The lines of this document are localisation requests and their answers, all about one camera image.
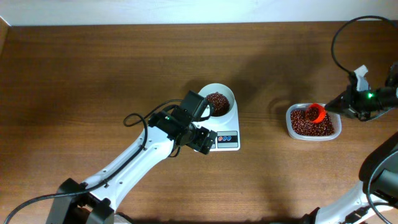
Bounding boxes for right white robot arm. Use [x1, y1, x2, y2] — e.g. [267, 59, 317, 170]
[300, 63, 397, 224]

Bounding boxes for clear plastic bean container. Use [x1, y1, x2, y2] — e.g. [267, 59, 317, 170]
[285, 103, 342, 141]

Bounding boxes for white round bowl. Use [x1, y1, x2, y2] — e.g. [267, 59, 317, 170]
[199, 83, 237, 119]

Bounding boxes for white digital kitchen scale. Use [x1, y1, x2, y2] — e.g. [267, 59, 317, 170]
[194, 92, 240, 152]

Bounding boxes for red beans in bowl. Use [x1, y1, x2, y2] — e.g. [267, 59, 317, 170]
[206, 92, 230, 117]

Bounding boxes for red beans in container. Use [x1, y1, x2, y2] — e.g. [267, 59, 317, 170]
[290, 110, 335, 136]

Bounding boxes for red plastic scoop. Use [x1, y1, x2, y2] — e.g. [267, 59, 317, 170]
[305, 103, 326, 124]

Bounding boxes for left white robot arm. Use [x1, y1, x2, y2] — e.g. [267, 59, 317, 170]
[47, 91, 217, 224]

